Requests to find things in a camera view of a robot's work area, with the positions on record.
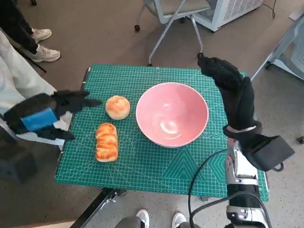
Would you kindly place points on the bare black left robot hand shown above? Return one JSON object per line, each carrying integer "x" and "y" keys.
{"x": 38, "y": 118}

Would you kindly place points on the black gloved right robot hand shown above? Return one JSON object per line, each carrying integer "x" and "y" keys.
{"x": 237, "y": 99}

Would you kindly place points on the pink bowl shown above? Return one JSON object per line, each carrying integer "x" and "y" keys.
{"x": 171, "y": 111}

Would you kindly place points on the long striped toy bread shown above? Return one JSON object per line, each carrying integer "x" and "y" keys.
{"x": 107, "y": 142}

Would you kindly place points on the round toy bread bun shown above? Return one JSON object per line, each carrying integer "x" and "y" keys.
{"x": 117, "y": 107}

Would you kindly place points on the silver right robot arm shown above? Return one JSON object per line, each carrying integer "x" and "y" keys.
{"x": 240, "y": 166}

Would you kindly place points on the person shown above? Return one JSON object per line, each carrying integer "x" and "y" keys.
{"x": 19, "y": 78}
{"x": 14, "y": 23}

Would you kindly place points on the black slanted bar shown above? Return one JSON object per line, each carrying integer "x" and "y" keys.
{"x": 40, "y": 67}

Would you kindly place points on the black caster wheel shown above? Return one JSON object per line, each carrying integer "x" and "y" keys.
{"x": 301, "y": 139}

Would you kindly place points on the white perforated cabinet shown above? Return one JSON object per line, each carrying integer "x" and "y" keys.
{"x": 230, "y": 12}

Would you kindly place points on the black metal table brace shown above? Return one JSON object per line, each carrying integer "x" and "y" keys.
{"x": 99, "y": 204}

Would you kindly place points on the grey office chair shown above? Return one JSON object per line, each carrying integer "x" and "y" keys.
{"x": 164, "y": 15}

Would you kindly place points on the green cutting mat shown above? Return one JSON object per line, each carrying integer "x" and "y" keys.
{"x": 147, "y": 166}

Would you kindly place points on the white shoe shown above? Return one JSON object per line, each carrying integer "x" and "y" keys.
{"x": 142, "y": 217}
{"x": 178, "y": 218}

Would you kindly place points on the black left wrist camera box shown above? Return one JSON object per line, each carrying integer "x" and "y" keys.
{"x": 16, "y": 164}

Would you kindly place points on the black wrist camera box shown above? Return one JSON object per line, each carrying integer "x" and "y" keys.
{"x": 268, "y": 152}
{"x": 16, "y": 164}

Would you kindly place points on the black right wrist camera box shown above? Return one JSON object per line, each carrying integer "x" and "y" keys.
{"x": 268, "y": 152}

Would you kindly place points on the white frame cart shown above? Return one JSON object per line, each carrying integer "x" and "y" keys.
{"x": 293, "y": 50}

